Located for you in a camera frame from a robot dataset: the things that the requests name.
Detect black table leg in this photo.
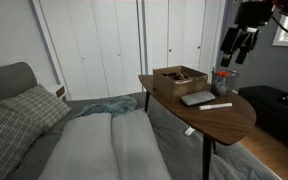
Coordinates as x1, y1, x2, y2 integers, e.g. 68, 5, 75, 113
144, 90, 151, 113
201, 134, 214, 180

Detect white marker pen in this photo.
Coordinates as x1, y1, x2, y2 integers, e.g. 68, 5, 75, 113
198, 102, 233, 112

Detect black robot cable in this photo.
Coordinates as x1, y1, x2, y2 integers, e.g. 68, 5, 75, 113
271, 14, 288, 50

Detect grey sofa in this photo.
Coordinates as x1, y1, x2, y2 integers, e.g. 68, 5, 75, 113
0, 61, 282, 180

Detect brown cardboard box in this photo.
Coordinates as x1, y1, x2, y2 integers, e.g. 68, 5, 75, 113
152, 65, 209, 103

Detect black bench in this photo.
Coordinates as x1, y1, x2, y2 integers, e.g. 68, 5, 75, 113
237, 85, 288, 155

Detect plaid grey pillow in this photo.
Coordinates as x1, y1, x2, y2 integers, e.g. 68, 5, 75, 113
0, 83, 73, 135

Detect dark wooden side table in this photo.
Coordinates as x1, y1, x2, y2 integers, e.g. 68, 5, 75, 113
138, 73, 258, 180

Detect grey flat tablet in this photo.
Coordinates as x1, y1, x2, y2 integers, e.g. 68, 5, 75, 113
180, 90, 216, 107

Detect white bifold closet door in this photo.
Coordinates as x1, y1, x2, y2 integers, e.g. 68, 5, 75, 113
38, 0, 143, 101
144, 0, 219, 84

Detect dark items inside box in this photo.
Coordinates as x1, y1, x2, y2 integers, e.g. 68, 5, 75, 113
160, 71, 191, 82

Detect white and wood nightstand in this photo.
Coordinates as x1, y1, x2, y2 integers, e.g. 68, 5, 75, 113
45, 83, 67, 100

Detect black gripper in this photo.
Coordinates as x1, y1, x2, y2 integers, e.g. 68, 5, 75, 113
220, 1, 275, 68

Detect red item in holder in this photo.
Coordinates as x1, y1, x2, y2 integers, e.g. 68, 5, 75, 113
215, 70, 232, 78

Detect small white block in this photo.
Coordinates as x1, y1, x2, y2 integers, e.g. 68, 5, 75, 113
184, 126, 196, 137

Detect grey item in holder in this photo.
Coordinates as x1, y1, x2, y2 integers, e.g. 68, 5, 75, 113
216, 82, 228, 96

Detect light grey seat cushion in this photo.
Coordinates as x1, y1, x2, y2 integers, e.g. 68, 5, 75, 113
111, 108, 172, 180
38, 112, 121, 180

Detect teal throw blanket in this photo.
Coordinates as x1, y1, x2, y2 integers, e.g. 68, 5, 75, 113
75, 95, 139, 118

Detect striped grey pillow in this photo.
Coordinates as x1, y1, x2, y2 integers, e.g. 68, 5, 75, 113
0, 97, 44, 180

